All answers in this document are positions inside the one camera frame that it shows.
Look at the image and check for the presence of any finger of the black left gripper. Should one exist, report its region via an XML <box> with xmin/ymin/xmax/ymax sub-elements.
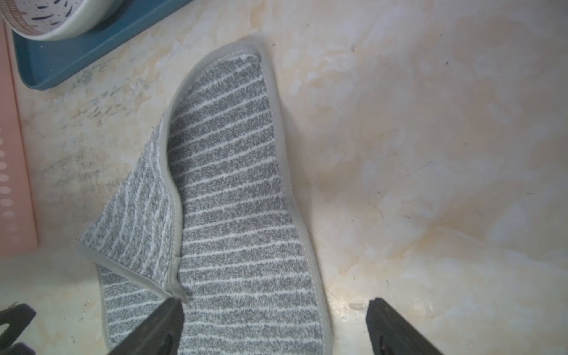
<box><xmin>1</xmin><ymin>303</ymin><xmax>36</xmax><ymax>355</ymax></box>

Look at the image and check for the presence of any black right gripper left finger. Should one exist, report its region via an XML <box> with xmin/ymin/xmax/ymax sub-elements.
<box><xmin>109</xmin><ymin>298</ymin><xmax>184</xmax><ymax>355</ymax></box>

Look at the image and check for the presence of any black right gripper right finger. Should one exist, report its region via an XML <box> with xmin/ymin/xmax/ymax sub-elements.
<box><xmin>365</xmin><ymin>298</ymin><xmax>442</xmax><ymax>355</ymax></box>

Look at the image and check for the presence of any grey striped dishcloth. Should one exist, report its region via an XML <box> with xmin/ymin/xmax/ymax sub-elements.
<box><xmin>78</xmin><ymin>37</ymin><xmax>333</xmax><ymax>354</ymax></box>

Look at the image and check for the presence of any pink perforated plastic basket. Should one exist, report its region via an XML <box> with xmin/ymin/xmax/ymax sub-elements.
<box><xmin>1</xmin><ymin>25</ymin><xmax>38</xmax><ymax>257</ymax></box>

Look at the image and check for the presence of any teal rectangular tray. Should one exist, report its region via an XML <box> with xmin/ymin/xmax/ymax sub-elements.
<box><xmin>12</xmin><ymin>0</ymin><xmax>190</xmax><ymax>91</ymax></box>

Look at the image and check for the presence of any speckled white plate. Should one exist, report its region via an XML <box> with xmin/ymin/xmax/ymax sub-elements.
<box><xmin>1</xmin><ymin>0</ymin><xmax>124</xmax><ymax>41</ymax></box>

